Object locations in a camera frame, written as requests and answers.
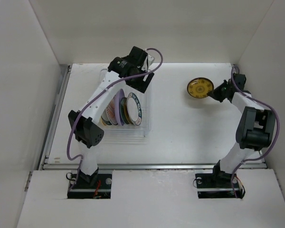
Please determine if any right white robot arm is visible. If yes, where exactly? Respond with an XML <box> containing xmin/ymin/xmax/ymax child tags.
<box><xmin>207</xmin><ymin>73</ymin><xmax>276</xmax><ymax>188</ymax></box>

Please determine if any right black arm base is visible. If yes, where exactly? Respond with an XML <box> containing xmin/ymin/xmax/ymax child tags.
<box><xmin>192</xmin><ymin>173</ymin><xmax>246</xmax><ymax>199</ymax></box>

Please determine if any lavender purple plate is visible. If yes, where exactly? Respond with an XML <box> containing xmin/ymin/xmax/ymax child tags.
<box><xmin>114</xmin><ymin>89</ymin><xmax>124</xmax><ymax>126</ymax></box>

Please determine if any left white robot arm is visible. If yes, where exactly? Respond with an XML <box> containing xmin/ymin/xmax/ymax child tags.
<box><xmin>66</xmin><ymin>46</ymin><xmax>155</xmax><ymax>190</ymax></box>

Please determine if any clear wire dish rack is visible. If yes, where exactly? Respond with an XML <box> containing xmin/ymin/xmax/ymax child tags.
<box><xmin>100</xmin><ymin>85</ymin><xmax>152</xmax><ymax>145</ymax></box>

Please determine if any blue floral green plate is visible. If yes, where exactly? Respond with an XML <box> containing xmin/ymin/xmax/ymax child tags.
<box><xmin>119</xmin><ymin>97</ymin><xmax>129</xmax><ymax>124</ymax></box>

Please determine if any aluminium table edge rail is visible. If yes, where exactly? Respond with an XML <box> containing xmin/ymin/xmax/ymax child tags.
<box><xmin>39</xmin><ymin>65</ymin><xmax>268</xmax><ymax>171</ymax></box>

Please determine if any white plate orange sunburst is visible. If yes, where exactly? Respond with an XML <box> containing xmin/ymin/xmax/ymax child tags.
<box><xmin>101</xmin><ymin>99</ymin><xmax>118</xmax><ymax>126</ymax></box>

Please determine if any yellow patterned plate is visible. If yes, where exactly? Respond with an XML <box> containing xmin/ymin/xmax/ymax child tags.
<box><xmin>187</xmin><ymin>77</ymin><xmax>214</xmax><ymax>99</ymax></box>

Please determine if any white plate green text rim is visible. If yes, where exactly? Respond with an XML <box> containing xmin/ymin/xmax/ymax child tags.
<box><xmin>126</xmin><ymin>92</ymin><xmax>142</xmax><ymax>126</ymax></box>

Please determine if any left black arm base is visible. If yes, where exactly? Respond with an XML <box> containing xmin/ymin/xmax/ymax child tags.
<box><xmin>66</xmin><ymin>169</ymin><xmax>113</xmax><ymax>200</ymax></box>

